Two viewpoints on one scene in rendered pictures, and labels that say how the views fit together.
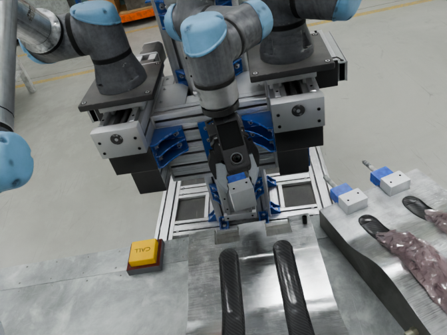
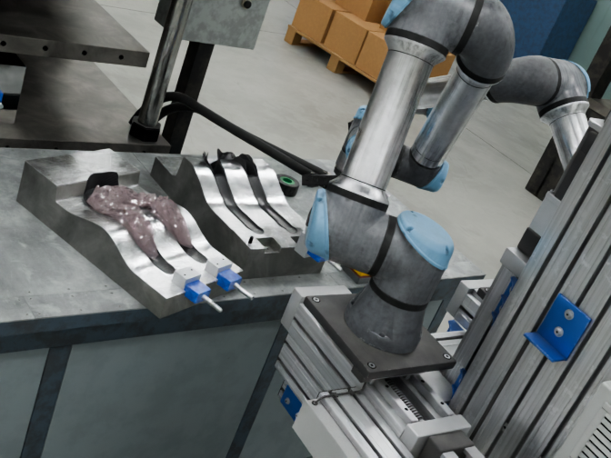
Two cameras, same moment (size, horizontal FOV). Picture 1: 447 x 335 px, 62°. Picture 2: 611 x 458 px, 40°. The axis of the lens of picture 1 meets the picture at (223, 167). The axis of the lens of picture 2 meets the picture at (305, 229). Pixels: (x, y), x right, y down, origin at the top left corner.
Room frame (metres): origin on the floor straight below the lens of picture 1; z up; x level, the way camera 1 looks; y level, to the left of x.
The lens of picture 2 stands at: (1.70, -1.47, 1.84)
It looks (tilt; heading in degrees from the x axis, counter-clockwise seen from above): 26 degrees down; 128
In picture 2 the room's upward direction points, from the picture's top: 22 degrees clockwise
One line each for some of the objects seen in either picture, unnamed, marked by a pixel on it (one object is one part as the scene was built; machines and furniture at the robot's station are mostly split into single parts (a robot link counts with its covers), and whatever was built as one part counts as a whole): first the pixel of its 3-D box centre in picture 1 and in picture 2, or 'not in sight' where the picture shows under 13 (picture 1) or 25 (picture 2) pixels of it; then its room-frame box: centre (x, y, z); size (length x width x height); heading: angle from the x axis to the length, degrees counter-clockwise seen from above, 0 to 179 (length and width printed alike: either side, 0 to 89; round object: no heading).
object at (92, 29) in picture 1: (98, 28); not in sight; (1.09, 0.24, 1.20); 0.13 x 0.12 x 0.14; 84
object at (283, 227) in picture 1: (278, 231); (266, 248); (0.52, -0.08, 0.87); 0.05 x 0.05 x 0.04; 84
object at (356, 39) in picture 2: not in sight; (376, 32); (-2.75, 4.10, 0.37); 1.20 x 0.82 x 0.74; 2
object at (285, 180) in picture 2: not in sight; (285, 184); (0.16, 0.32, 0.82); 0.08 x 0.08 x 0.04
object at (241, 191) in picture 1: (237, 181); (322, 254); (0.64, -0.02, 0.93); 0.13 x 0.05 x 0.05; 3
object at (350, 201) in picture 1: (340, 192); (231, 282); (0.60, -0.25, 0.85); 0.13 x 0.05 x 0.05; 11
